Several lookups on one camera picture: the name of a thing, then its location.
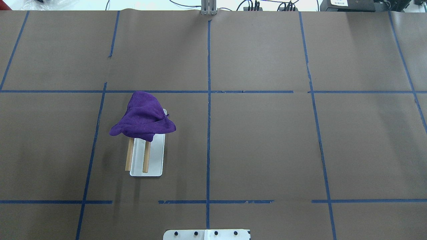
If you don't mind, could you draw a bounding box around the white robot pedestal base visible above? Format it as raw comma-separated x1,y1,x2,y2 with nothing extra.
163,229,251,240

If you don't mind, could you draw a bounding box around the wooden rack rod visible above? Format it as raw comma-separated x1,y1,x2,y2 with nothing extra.
143,141,151,173
125,138,134,171

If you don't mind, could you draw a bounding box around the right wooden rack rod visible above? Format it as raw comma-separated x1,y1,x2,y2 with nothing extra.
143,141,151,173

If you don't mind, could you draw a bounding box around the left wooden rack rod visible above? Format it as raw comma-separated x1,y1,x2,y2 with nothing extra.
125,138,134,171

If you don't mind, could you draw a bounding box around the white towel rack base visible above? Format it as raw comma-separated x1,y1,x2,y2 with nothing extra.
129,109,167,177

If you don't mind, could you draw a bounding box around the aluminium frame post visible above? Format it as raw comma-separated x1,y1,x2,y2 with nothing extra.
201,0,218,16

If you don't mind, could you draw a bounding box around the purple towel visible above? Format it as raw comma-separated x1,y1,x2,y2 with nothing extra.
109,91,177,142

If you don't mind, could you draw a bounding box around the black computer box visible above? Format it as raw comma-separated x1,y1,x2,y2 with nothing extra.
319,0,376,12

